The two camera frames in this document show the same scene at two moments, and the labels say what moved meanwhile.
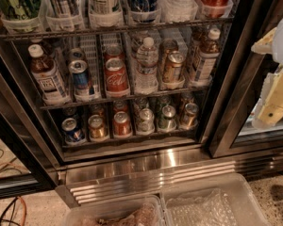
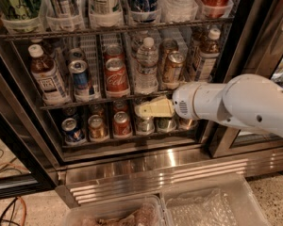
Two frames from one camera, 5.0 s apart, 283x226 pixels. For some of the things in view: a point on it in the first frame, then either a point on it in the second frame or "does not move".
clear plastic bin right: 224,201 does not move
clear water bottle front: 146,79 does not move
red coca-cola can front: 116,78 does not move
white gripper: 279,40 to 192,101
